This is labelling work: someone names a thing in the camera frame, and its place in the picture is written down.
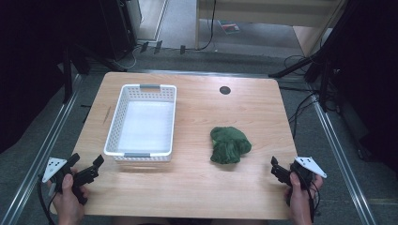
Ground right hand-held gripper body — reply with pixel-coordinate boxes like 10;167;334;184
288;156;329;191

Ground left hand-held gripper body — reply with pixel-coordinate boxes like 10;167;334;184
41;157;101;206

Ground green cloth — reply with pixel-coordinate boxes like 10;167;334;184
209;126;253;165

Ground white plastic basket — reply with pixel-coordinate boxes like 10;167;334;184
103;83;177;163

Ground person's right hand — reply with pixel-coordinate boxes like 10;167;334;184
283;171;324;218

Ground person's left hand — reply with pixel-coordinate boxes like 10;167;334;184
46;172;90;218

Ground black metal stand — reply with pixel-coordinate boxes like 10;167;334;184
61;43;128;105
268;0;360;113

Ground black curtain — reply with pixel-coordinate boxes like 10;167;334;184
325;0;398;173
0;0;109;154

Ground black cabinet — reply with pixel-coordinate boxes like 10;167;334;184
99;0;143;62

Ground red and green booklet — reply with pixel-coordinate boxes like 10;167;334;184
218;20;241;35

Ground light wooden shelf unit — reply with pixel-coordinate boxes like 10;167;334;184
194;0;348;58

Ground aluminium floor rail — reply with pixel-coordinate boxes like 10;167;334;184
308;83;378;225
0;73;84;225

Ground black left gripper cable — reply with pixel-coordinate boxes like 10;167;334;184
37;174;58;225

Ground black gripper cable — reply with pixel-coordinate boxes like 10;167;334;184
308;180;322;225
37;174;58;225

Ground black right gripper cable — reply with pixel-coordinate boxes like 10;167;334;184
308;180;322;225

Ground black floor cables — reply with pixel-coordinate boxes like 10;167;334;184
278;54;320;140

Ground white floor cable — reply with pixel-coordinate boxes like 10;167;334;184
114;43;140;70

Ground black hanging cable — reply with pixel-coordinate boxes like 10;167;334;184
197;0;218;52

